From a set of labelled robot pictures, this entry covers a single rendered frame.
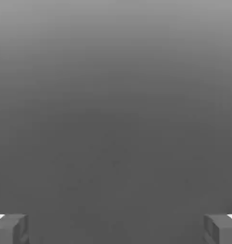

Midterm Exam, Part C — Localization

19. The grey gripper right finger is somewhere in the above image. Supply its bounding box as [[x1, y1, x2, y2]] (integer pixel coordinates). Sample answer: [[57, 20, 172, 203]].
[[203, 213, 232, 244]]

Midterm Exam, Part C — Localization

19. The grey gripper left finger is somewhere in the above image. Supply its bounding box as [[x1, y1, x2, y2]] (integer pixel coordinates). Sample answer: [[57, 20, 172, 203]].
[[0, 213, 30, 244]]

